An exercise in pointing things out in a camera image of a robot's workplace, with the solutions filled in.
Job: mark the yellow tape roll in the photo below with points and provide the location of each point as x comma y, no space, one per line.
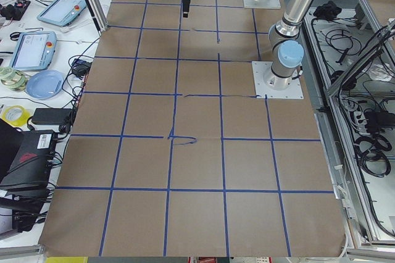
17,116

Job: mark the black power adapter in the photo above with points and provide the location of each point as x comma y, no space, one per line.
51,116

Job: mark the upper teach pendant tablet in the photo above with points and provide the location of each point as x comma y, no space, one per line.
62,12

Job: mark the black computer box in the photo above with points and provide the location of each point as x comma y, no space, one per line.
25,157

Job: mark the blue plate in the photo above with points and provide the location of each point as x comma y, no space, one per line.
45,84

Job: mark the lower teach pendant tablet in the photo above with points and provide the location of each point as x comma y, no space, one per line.
34,51

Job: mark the teach pendant tablet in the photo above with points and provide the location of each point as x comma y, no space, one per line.
62,12
34,51

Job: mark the green tape rolls stack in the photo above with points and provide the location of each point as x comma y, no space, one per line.
12,79

